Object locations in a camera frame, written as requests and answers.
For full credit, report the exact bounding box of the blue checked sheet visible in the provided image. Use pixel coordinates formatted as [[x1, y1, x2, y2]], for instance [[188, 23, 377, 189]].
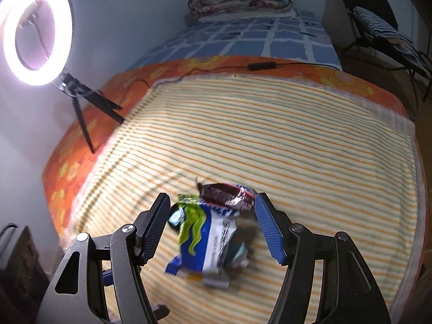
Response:
[[130, 7, 341, 73]]

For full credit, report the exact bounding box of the black cable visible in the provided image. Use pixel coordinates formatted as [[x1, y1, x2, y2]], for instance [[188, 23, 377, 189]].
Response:
[[130, 61, 341, 90]]

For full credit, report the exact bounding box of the yellow striped blanket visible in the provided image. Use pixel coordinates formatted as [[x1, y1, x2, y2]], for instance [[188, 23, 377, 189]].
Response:
[[72, 76, 419, 324]]

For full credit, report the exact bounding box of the black tripod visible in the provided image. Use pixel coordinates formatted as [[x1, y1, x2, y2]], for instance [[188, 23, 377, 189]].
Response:
[[52, 72, 125, 154]]

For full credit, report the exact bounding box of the brown snack wrapper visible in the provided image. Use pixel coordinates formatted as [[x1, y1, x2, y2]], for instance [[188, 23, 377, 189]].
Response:
[[198, 182, 258, 214]]

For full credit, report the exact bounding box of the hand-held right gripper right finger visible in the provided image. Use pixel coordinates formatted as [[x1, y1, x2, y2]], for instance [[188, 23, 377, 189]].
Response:
[[255, 192, 392, 324]]

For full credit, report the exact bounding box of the blue and white wrapper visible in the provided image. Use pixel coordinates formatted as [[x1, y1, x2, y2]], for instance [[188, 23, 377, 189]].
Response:
[[165, 199, 251, 277]]

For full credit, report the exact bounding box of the orange floral sheet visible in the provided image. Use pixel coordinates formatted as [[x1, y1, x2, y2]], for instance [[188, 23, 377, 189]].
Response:
[[42, 56, 410, 240]]

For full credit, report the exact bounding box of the striped garment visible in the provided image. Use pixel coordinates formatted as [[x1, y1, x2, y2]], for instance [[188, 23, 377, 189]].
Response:
[[353, 6, 432, 75]]

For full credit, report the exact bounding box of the dark cabinet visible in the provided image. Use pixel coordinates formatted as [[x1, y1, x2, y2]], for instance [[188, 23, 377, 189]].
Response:
[[0, 224, 51, 314]]

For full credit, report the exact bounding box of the ring light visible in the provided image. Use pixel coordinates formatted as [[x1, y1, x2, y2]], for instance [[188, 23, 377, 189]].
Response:
[[2, 0, 74, 86]]

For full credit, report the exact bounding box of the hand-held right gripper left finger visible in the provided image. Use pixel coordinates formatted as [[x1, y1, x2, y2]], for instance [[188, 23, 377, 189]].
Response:
[[35, 192, 171, 324]]

